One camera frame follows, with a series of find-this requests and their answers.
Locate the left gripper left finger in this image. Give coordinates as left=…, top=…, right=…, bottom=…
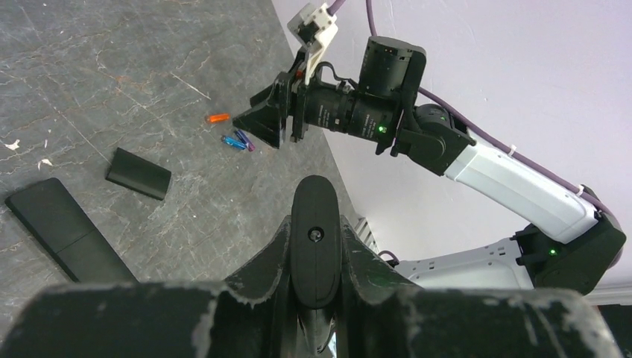
left=1, top=218, right=293, bottom=357

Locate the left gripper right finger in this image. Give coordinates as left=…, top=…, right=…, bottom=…
left=338, top=218, right=622, bottom=357

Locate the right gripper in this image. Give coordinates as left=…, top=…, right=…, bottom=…
left=233, top=49, right=309, bottom=149

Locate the blue battery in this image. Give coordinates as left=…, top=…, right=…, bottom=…
left=221, top=136, right=247, bottom=150

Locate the black remote control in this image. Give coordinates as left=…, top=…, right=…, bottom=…
left=290, top=175, right=342, bottom=355

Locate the black battery cover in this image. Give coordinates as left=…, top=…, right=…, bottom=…
left=105, top=148, right=171, bottom=201

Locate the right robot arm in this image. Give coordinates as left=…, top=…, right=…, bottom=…
left=233, top=37, right=626, bottom=295

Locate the purple battery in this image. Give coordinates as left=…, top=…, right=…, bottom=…
left=235, top=129, right=256, bottom=152

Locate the orange battery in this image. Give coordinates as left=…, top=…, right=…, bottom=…
left=206, top=113, right=231, bottom=124

